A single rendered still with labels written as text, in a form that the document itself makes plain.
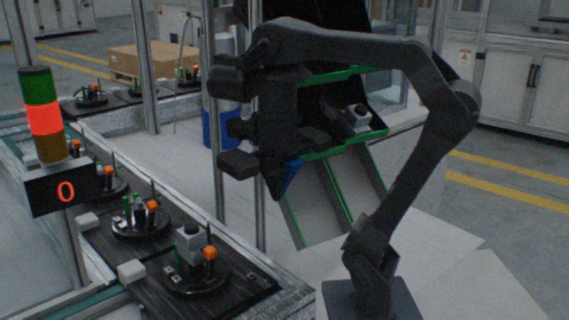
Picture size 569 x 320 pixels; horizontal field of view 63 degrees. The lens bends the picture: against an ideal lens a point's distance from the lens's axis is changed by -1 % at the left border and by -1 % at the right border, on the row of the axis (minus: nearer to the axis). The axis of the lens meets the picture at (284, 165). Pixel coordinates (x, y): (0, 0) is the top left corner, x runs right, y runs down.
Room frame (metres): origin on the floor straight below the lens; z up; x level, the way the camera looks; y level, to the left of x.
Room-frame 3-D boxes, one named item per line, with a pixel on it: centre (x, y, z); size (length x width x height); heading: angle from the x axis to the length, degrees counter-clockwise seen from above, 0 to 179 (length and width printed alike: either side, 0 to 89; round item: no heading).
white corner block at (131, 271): (0.78, 0.32, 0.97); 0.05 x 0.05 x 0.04; 41
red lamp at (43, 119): (0.74, 0.40, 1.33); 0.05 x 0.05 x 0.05
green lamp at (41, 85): (0.74, 0.40, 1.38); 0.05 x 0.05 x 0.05
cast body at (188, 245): (0.78, 0.19, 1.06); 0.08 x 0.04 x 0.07; 41
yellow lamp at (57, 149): (0.74, 0.40, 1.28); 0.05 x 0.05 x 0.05
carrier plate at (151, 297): (0.77, 0.18, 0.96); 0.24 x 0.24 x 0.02; 41
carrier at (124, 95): (2.13, 0.66, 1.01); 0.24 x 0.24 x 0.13; 41
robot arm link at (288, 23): (0.61, -0.10, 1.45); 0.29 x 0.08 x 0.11; 66
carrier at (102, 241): (0.96, 0.35, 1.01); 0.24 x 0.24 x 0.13; 41
